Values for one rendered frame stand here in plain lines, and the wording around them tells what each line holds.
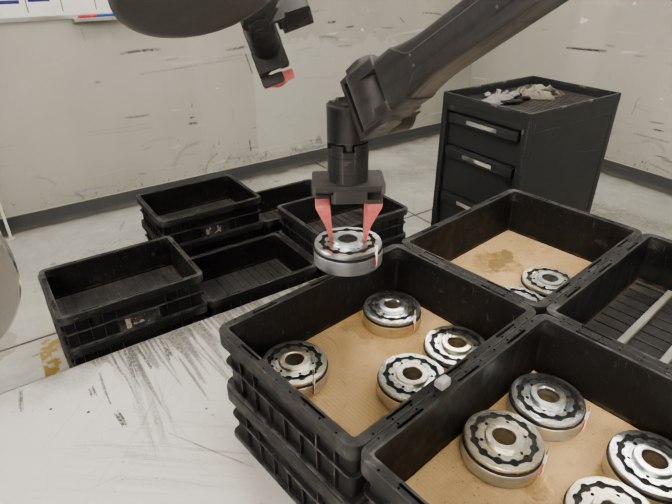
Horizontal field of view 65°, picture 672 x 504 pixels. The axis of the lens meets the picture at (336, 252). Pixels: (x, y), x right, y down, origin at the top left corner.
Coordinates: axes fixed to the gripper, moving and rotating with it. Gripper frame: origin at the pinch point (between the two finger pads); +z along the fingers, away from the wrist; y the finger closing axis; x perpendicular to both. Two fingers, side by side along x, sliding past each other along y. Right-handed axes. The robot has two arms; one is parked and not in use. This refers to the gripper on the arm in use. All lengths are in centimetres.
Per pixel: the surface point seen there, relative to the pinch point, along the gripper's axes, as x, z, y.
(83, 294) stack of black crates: -69, 53, 79
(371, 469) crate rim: 31.9, 12.0, -0.9
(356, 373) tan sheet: 6.2, 21.4, -1.0
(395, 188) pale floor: -268, 100, -46
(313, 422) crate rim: 24.4, 12.6, 5.4
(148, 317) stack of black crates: -54, 52, 54
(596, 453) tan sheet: 22.4, 22.0, -32.0
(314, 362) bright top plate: 7.1, 18.1, 5.5
